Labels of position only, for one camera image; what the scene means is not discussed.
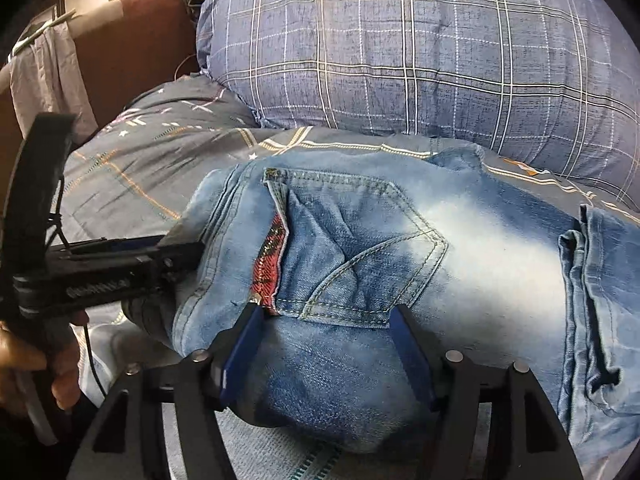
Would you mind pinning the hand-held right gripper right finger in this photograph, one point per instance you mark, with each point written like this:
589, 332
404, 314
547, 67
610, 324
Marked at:
410, 360

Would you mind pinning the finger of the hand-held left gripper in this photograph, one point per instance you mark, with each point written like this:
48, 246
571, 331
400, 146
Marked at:
172, 274
182, 251

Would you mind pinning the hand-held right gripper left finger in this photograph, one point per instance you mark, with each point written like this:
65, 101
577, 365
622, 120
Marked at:
245, 360

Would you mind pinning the faded blue denim pants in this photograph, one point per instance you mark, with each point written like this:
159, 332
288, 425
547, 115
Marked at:
380, 240

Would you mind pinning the person's left hand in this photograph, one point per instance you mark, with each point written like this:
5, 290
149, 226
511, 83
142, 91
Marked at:
60, 380

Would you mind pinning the white woven blanket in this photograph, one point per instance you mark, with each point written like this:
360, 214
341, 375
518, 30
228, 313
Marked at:
260, 450

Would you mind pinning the grey star print bedsheet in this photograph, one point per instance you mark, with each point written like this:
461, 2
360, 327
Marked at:
150, 160

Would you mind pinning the hanging grey cloth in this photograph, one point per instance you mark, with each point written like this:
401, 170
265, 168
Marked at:
55, 80

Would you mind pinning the brown headboard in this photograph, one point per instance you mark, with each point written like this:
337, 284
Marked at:
135, 50

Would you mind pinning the blue plaid pillow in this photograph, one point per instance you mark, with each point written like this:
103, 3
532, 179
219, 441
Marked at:
425, 60

